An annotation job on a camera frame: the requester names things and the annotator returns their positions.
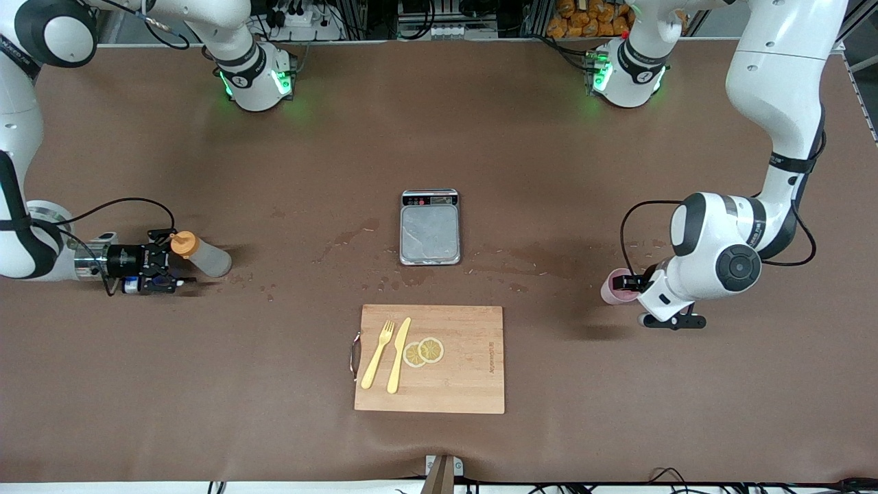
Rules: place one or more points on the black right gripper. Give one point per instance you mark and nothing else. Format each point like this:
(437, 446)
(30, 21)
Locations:
(127, 259)

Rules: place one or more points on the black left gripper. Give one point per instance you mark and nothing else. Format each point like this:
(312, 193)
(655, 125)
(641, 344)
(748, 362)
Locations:
(645, 281)

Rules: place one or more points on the pink plastic cup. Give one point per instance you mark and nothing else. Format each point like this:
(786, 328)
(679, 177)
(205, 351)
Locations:
(610, 291)

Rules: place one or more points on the clear sauce bottle orange cap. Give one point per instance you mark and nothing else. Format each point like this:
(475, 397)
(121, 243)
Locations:
(206, 257)

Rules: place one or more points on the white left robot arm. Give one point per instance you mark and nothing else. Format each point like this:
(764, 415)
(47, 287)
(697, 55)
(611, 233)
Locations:
(775, 82)

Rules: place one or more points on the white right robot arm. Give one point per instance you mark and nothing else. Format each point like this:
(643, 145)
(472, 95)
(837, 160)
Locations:
(17, 137)

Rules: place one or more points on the wooden cutting board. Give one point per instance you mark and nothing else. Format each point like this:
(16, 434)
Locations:
(466, 370)

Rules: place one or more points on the silver kitchen scale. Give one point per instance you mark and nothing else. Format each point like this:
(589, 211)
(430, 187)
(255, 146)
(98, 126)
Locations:
(430, 233)

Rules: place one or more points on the lemon slice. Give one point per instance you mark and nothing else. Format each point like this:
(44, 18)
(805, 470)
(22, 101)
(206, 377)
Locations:
(411, 357)
(432, 348)

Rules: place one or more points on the yellow plastic fork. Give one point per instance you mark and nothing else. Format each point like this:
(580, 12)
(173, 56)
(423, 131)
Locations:
(376, 357)

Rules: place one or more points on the yellow plastic knife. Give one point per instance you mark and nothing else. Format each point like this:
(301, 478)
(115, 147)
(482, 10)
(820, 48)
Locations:
(398, 357)

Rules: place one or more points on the brown table cover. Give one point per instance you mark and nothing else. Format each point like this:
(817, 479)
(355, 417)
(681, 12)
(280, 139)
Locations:
(439, 123)

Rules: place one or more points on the orange snack bag pile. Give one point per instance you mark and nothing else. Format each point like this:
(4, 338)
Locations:
(590, 17)

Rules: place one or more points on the white power strip with plugs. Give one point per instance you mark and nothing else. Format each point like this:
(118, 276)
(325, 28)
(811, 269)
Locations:
(302, 19)

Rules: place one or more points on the metal camera mount clamp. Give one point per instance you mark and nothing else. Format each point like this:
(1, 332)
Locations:
(442, 473)

